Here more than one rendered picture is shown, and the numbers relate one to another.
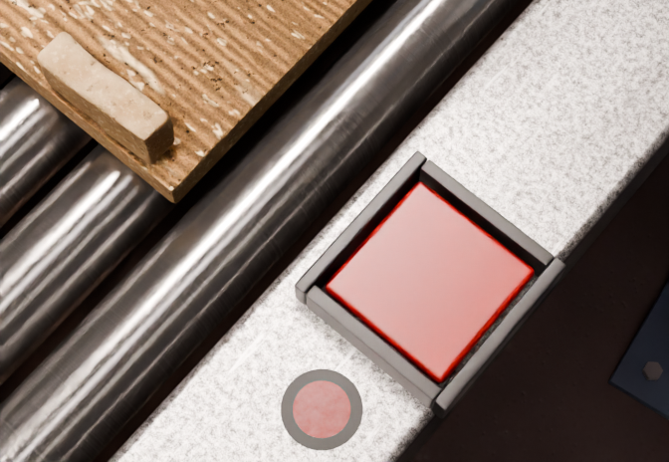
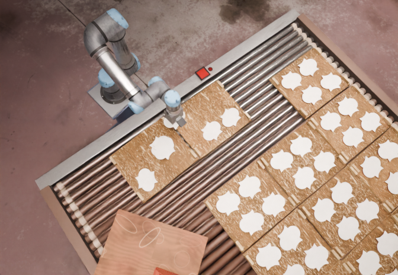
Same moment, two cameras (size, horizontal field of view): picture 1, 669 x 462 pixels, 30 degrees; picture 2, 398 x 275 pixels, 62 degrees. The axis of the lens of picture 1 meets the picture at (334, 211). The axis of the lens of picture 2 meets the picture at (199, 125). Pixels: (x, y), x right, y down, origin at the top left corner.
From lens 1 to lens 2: 1.92 m
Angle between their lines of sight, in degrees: 41
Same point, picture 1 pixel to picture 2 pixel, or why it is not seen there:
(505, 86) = (194, 85)
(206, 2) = (212, 91)
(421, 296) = (203, 72)
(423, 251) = (202, 74)
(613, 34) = (186, 87)
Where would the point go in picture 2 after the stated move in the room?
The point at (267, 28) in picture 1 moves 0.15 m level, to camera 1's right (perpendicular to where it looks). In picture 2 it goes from (209, 89) to (186, 84)
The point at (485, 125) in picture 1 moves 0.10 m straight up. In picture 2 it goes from (196, 83) to (196, 75)
